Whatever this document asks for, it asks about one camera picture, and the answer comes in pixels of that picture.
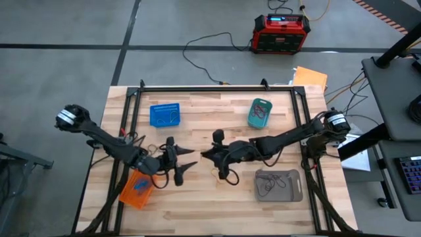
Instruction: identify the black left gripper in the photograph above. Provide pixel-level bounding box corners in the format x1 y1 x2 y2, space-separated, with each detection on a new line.
153 136 199 187

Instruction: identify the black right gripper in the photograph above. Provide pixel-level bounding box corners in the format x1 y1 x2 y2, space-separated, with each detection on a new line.
200 128 257 180

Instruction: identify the blue perforated plastic basket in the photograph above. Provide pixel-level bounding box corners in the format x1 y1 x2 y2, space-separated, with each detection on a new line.
149 102 182 128

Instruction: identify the teal plastic basket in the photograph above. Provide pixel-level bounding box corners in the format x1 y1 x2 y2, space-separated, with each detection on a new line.
247 97 274 130

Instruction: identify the orange perforated plastic basket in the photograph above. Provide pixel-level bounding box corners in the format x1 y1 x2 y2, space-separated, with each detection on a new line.
118 168 156 210

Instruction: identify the grey translucent plastic basket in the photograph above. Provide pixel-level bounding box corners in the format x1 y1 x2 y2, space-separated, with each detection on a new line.
255 169 304 203

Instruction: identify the orange paper folder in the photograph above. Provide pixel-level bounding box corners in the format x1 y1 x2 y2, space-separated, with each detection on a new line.
292 65 329 93

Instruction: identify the red portable power station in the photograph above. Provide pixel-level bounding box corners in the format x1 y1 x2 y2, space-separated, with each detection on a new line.
250 13 312 55

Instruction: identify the black desk crossbar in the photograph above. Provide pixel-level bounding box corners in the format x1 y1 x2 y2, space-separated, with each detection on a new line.
337 123 389 162

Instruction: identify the grey metal stand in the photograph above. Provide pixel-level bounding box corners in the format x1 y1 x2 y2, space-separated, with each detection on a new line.
0 132 55 237

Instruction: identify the grey desk top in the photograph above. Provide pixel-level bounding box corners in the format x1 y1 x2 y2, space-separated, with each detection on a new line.
360 55 421 142
377 140 421 222

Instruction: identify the black keyboard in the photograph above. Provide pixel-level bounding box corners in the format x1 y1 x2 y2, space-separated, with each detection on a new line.
395 155 421 196

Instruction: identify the black pole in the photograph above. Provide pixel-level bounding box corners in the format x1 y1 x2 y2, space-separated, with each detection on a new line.
374 22 421 69

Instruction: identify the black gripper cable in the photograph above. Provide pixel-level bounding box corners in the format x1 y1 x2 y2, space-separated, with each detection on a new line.
150 171 170 190
222 157 241 186

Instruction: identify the black power cable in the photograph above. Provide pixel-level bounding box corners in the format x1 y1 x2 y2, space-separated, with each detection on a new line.
182 31 255 86

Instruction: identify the yellow cable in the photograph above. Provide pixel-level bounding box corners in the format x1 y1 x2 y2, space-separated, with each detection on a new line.
298 0 331 22

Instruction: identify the black coiled cable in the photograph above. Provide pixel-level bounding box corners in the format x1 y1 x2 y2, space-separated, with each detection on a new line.
407 94 421 125

